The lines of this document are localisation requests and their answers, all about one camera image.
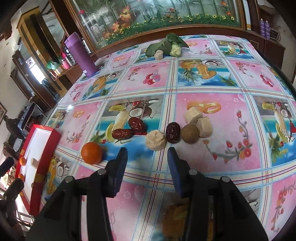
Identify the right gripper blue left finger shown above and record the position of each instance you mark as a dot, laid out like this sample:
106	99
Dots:
115	171

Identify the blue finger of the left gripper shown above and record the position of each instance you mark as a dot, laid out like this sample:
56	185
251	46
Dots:
14	190
6	165

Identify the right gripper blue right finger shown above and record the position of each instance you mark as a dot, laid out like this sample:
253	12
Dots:
180	173

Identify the red tray white inside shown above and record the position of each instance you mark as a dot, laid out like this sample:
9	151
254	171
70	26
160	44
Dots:
40	144

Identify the brown kiwi back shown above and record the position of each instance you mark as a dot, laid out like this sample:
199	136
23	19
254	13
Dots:
190	134

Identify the dark red date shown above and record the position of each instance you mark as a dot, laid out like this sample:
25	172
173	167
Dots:
173	131

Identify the round beige cake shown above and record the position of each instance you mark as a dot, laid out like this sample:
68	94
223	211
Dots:
155	140

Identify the beige cake cube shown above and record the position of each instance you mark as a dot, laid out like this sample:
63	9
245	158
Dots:
192	115
205	127

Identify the large orange mandarin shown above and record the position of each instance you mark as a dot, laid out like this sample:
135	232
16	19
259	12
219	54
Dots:
21	176

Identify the small orange mandarin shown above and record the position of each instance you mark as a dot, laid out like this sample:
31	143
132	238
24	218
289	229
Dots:
22	161

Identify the tall beige cake cylinder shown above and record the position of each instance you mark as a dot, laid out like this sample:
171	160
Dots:
34	163

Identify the person in dark clothes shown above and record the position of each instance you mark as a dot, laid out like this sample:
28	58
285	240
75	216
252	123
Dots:
12	127

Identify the colourful fruit print tablecloth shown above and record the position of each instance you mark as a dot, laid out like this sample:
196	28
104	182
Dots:
224	109

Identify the wooden sideboard cabinet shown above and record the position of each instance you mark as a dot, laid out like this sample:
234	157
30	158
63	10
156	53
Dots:
63	80

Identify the green bag on sideboard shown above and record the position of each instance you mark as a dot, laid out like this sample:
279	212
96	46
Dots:
51	65

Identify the pink bottle on sideboard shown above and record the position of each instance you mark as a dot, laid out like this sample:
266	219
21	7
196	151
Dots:
65	63

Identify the beige cake piece by cauliflower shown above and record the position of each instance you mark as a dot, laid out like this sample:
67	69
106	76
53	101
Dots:
159	55

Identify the green leafy cauliflower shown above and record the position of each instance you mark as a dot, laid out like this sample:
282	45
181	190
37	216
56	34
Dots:
171	45

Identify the purple thermos bottle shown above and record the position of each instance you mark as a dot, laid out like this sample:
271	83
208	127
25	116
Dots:
80	54

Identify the flower mural glass panel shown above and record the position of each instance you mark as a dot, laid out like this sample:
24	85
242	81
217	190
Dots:
105	22

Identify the purple bottles on shelf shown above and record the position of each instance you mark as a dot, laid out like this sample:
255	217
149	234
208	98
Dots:
264	28

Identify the framed wall painting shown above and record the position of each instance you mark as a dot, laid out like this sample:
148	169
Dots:
2	112

